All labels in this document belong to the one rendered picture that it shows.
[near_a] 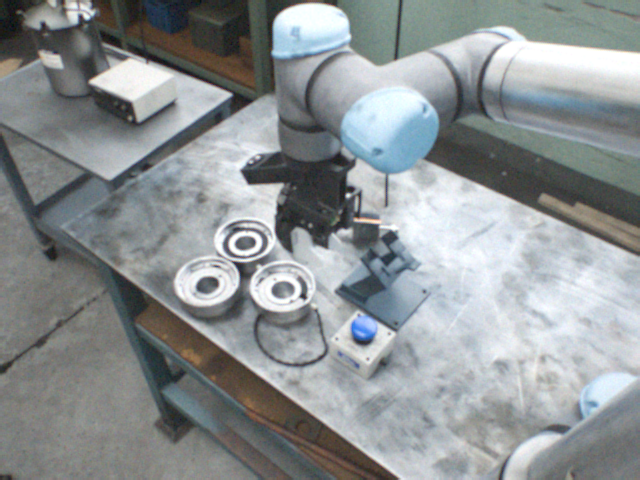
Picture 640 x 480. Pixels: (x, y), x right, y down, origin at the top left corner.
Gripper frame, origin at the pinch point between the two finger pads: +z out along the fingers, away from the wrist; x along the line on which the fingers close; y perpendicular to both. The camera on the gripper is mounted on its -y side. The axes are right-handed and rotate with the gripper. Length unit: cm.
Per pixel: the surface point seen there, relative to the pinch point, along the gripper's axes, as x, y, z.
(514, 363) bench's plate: 14.0, 30.1, 16.2
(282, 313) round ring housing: -2.7, -2.0, 12.6
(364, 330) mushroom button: 0.3, 11.2, 8.7
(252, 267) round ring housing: 2.3, -13.1, 13.9
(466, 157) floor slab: 156, -38, 96
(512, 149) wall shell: 162, -21, 87
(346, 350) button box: -2.4, 10.1, 11.7
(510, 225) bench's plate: 41.4, 16.5, 16.2
